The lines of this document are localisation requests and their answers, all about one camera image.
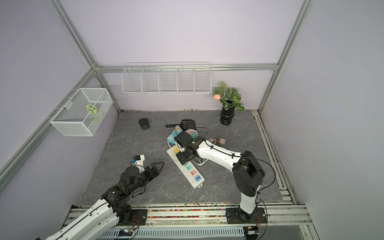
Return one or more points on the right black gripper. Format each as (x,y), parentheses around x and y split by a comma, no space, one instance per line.
(181,157)

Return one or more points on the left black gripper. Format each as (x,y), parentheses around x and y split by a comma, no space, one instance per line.
(156,172)

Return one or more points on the teal triangular power socket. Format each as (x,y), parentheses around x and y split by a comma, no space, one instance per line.
(171,137)

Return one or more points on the long white power strip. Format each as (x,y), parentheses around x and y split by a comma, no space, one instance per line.
(189,171)

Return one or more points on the pink beige plug adapter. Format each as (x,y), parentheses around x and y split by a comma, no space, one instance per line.
(221,142)

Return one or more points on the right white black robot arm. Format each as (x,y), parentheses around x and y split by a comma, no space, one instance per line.
(248,173)

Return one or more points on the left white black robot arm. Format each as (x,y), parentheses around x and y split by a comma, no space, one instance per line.
(112,208)

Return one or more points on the round beige power socket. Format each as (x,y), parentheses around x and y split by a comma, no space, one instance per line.
(192,133)

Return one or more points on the black ribbed vase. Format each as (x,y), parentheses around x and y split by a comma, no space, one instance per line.
(227,114)

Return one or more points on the small black round jar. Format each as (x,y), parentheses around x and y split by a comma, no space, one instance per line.
(144,123)

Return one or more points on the green artificial plant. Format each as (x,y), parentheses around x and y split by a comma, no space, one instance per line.
(230,98)

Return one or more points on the green leaf in basket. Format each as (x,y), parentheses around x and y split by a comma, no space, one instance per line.
(93,110)

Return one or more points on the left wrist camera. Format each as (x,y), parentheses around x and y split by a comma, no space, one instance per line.
(138,160)

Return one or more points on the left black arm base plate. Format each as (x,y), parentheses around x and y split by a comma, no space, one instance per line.
(136,216)

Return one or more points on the long white wire shelf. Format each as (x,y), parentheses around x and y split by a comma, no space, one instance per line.
(166,78)

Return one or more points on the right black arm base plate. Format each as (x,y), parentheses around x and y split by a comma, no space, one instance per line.
(238,216)

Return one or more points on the white wire basket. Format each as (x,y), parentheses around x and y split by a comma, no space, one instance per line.
(73,119)

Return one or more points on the white slotted cable duct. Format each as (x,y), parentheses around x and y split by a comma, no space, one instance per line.
(175,233)

